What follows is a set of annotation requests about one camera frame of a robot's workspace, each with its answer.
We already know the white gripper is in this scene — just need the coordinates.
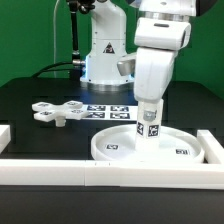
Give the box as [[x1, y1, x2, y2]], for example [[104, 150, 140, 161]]
[[134, 47, 176, 122]]

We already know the black cable bundle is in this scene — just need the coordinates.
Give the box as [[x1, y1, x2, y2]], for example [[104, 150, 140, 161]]
[[31, 60, 86, 78]]

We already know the white cross-shaped table base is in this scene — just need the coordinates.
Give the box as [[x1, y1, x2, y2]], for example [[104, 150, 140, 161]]
[[32, 100, 89, 127]]

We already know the thin white hanging cable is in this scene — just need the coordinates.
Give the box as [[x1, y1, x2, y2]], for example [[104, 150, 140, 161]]
[[52, 0, 62, 78]]

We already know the white front fence rail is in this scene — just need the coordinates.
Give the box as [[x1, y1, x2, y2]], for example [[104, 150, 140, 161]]
[[0, 159, 224, 190]]

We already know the white left fence piece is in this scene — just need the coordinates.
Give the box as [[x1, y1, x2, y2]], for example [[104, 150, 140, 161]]
[[0, 125, 11, 154]]

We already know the white round table top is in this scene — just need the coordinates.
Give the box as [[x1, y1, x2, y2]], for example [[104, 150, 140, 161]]
[[91, 124, 205, 164]]

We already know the white fence piece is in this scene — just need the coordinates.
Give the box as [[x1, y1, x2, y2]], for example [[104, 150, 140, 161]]
[[197, 130, 224, 165], [0, 125, 11, 154]]

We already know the white fiducial marker sheet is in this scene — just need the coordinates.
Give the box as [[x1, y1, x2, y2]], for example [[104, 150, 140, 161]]
[[83, 104, 137, 121]]

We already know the white right fence piece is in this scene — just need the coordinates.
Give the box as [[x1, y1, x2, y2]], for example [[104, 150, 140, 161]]
[[197, 130, 224, 165]]

